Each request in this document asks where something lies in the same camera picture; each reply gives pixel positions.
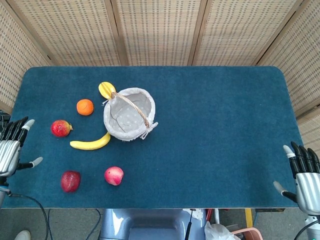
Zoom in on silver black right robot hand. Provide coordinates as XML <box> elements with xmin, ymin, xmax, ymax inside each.
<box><xmin>273</xmin><ymin>141</ymin><xmax>320</xmax><ymax>216</ymax></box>

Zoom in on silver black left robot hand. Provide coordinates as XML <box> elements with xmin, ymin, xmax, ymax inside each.
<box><xmin>0</xmin><ymin>116</ymin><xmax>44</xmax><ymax>178</ymax></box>

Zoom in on orange fruit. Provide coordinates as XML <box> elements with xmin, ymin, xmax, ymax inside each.
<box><xmin>76</xmin><ymin>98</ymin><xmax>95</xmax><ymax>116</ymax></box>

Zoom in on pink plastic container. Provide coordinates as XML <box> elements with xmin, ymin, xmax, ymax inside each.
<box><xmin>231</xmin><ymin>227</ymin><xmax>263</xmax><ymax>240</ymax></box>

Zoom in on woven screen panel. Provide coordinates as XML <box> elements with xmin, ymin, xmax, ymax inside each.
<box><xmin>0</xmin><ymin>0</ymin><xmax>52</xmax><ymax>108</ymax></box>
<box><xmin>111</xmin><ymin>0</ymin><xmax>207</xmax><ymax>67</ymax></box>
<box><xmin>257</xmin><ymin>0</ymin><xmax>320</xmax><ymax>151</ymax></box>
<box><xmin>192</xmin><ymin>0</ymin><xmax>312</xmax><ymax>67</ymax></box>
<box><xmin>7</xmin><ymin>0</ymin><xmax>128</xmax><ymax>67</ymax></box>

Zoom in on wicker basket with cloth liner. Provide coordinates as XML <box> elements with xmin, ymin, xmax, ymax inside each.
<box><xmin>103</xmin><ymin>87</ymin><xmax>159</xmax><ymax>142</ymax></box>

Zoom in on red pomegranate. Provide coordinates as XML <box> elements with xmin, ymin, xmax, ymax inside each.
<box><xmin>51</xmin><ymin>119</ymin><xmax>74</xmax><ymax>138</ymax></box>

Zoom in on dark red apple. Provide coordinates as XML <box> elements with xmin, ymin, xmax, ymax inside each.
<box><xmin>60</xmin><ymin>170</ymin><xmax>82</xmax><ymax>193</ymax></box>

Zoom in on yellow banana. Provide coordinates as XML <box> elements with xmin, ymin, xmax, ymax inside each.
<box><xmin>69</xmin><ymin>131</ymin><xmax>112</xmax><ymax>151</ymax></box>

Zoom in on white shoe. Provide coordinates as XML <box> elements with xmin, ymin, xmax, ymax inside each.
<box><xmin>13</xmin><ymin>229</ymin><xmax>32</xmax><ymax>240</ymax></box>

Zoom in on white plastic bag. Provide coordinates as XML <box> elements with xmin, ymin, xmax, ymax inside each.
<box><xmin>204</xmin><ymin>221</ymin><xmax>241</xmax><ymax>240</ymax></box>

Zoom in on pink peach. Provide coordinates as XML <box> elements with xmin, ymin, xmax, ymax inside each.
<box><xmin>103</xmin><ymin>166</ymin><xmax>125</xmax><ymax>186</ymax></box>

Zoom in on yellow star fruit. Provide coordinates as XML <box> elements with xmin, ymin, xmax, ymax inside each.
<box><xmin>98</xmin><ymin>81</ymin><xmax>117</xmax><ymax>100</ymax></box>

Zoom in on blue table cloth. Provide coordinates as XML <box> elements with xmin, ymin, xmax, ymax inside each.
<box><xmin>0</xmin><ymin>66</ymin><xmax>305</xmax><ymax>210</ymax></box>

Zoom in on thin black rod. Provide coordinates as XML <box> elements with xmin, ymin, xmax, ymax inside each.
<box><xmin>186</xmin><ymin>209</ymin><xmax>195</xmax><ymax>240</ymax></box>

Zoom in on grey blue robot torso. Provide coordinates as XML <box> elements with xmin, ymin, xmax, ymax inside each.
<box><xmin>99</xmin><ymin>208</ymin><xmax>208</xmax><ymax>240</ymax></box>

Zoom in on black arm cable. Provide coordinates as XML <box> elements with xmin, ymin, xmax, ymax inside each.
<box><xmin>7</xmin><ymin>192</ymin><xmax>51</xmax><ymax>240</ymax></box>

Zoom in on yellow post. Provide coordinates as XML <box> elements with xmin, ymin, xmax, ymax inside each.
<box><xmin>244</xmin><ymin>208</ymin><xmax>254</xmax><ymax>228</ymax></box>

